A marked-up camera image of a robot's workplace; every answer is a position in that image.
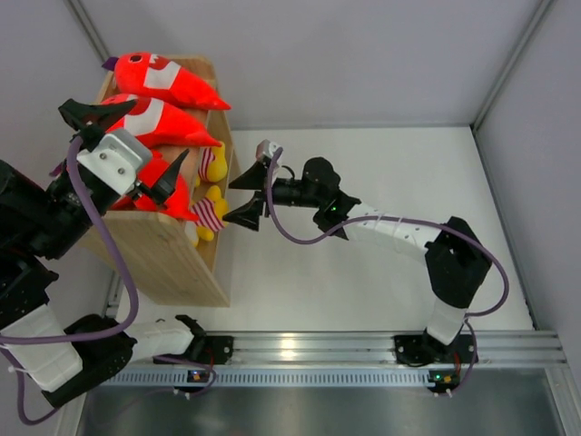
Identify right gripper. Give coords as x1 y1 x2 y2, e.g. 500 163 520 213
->
223 163 322 233

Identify yellow bear plush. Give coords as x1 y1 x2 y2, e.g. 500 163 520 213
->
184 185 229 247
194 142 228 187

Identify red shark plush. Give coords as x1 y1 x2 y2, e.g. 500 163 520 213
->
102 94 222 149
49 149 201 223
102 52 231 111

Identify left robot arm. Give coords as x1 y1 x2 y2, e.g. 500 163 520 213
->
1 100 206 408

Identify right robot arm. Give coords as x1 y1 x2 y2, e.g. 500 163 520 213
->
224 157 491 366

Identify wooden shelf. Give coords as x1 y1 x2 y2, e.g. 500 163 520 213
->
79 54 241 307

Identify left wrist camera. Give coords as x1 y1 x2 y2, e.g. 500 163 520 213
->
76 128 153 196

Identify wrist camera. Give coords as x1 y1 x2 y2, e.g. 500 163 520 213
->
255 140 281 169
76 128 153 196

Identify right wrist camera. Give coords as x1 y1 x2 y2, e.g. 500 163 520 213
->
255 140 281 169

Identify left aluminium corner post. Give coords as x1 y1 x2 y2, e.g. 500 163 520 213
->
64 0 111 64

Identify aluminium corner post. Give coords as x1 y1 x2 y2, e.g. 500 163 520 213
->
64 0 111 64
471 0 557 131

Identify grey slotted cable duct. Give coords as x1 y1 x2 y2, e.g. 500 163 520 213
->
104 365 435 388

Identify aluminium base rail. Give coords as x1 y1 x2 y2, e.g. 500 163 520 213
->
103 330 564 364

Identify right aluminium corner post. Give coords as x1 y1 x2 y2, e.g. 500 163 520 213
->
471 0 557 131

